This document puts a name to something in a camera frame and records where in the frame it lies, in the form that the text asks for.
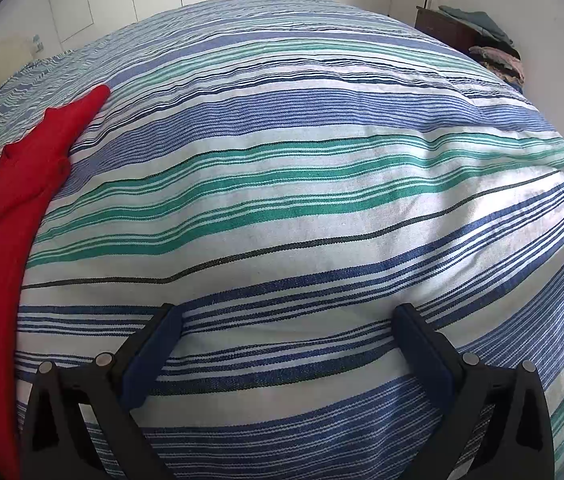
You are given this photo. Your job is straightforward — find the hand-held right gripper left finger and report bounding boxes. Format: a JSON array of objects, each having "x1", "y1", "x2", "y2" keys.
[{"x1": 22, "y1": 303, "x2": 183, "y2": 480}]

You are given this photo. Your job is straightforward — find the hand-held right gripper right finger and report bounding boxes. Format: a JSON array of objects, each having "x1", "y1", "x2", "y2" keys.
[{"x1": 393, "y1": 303, "x2": 555, "y2": 480}]

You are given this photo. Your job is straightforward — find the red shirt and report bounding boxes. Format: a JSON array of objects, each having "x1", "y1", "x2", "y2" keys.
[{"x1": 0, "y1": 85, "x2": 112, "y2": 480}]

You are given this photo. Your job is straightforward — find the pile of mixed clothes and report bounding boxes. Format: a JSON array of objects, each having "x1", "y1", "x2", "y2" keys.
[{"x1": 469, "y1": 42, "x2": 526, "y2": 92}]

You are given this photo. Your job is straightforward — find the blue green striped duvet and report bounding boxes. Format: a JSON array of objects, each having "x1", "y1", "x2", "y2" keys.
[{"x1": 0, "y1": 0, "x2": 564, "y2": 480}]

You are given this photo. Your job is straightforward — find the dark wooden cabinet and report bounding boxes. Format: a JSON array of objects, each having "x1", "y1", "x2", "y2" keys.
[{"x1": 415, "y1": 6, "x2": 479, "y2": 54}]

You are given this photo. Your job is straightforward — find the teal folded cloth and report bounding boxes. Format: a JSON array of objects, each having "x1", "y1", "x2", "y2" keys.
[{"x1": 438, "y1": 5, "x2": 514, "y2": 44}]

